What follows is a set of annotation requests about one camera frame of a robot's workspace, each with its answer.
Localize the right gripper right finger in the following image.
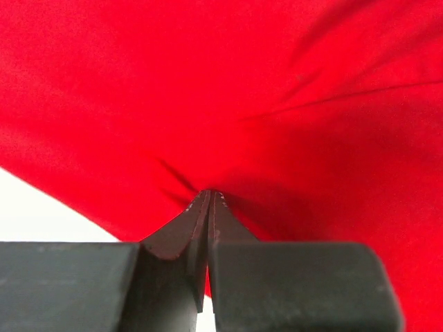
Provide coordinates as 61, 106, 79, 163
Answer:
208, 192, 405, 331

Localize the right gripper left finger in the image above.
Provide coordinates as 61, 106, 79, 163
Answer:
1, 190, 210, 331

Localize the red t shirt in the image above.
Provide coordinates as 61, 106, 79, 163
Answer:
1, 1, 442, 331

